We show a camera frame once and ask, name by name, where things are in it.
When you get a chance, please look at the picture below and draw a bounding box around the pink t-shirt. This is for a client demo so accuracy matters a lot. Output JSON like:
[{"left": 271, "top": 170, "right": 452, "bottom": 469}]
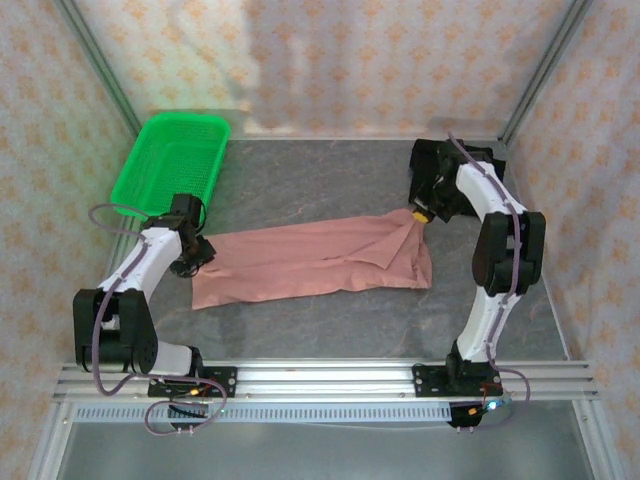
[{"left": 191, "top": 207, "right": 434, "bottom": 311}]

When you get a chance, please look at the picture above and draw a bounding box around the black folded t-shirt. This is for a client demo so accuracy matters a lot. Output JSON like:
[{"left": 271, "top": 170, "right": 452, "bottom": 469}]
[{"left": 408, "top": 138, "right": 507, "bottom": 221}]

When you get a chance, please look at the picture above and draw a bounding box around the green plastic basket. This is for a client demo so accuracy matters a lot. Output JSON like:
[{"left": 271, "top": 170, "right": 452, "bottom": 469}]
[{"left": 109, "top": 112, "right": 232, "bottom": 221}]

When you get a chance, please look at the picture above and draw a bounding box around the aluminium mounting beam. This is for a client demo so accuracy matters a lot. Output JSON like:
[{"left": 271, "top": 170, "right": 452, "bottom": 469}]
[{"left": 54, "top": 360, "right": 600, "bottom": 402}]

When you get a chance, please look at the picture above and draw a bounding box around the small controller board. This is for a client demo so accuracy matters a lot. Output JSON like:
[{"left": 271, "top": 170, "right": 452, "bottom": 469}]
[{"left": 477, "top": 397, "right": 514, "bottom": 416}]

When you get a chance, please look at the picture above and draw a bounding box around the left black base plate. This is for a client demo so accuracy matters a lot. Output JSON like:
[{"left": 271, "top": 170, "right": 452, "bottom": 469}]
[{"left": 148, "top": 366, "right": 239, "bottom": 400}]

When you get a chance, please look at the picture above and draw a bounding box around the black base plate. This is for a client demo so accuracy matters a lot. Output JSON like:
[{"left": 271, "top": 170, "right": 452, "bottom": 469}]
[
  {"left": 412, "top": 364, "right": 503, "bottom": 400},
  {"left": 148, "top": 366, "right": 239, "bottom": 400}
]

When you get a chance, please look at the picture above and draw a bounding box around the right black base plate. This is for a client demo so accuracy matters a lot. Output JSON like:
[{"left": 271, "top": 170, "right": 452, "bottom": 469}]
[{"left": 412, "top": 364, "right": 503, "bottom": 400}]

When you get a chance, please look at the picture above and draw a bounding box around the aluminium frame post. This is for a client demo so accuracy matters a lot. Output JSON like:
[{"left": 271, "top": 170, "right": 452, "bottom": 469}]
[
  {"left": 499, "top": 0, "right": 594, "bottom": 144},
  {"left": 52, "top": 0, "right": 144, "bottom": 139}
]

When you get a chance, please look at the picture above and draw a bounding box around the slotted grey cable tray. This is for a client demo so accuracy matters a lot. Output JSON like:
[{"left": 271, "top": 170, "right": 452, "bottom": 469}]
[{"left": 74, "top": 403, "right": 454, "bottom": 425}]

